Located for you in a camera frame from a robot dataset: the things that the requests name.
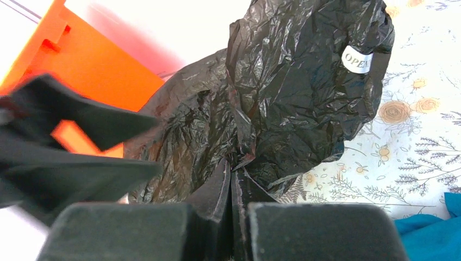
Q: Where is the orange plastic trash bin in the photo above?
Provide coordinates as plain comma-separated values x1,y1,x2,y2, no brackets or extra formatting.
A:
0,0,166,159

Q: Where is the black plastic trash bag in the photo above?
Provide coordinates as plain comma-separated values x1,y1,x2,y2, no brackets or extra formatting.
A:
124,1,395,203

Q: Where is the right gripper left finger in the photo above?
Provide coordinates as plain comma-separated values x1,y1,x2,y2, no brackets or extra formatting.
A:
38,159,232,260

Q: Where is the floral patterned table mat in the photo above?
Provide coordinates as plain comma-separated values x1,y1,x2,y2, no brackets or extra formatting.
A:
279,1,460,219

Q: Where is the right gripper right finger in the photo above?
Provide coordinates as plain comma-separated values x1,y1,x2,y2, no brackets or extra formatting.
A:
230,170,408,260

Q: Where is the teal blue cloth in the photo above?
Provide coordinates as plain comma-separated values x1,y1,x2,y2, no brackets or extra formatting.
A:
395,192,460,261

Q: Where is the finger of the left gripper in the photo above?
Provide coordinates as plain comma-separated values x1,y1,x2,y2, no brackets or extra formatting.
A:
1,74,159,151
1,126,162,226

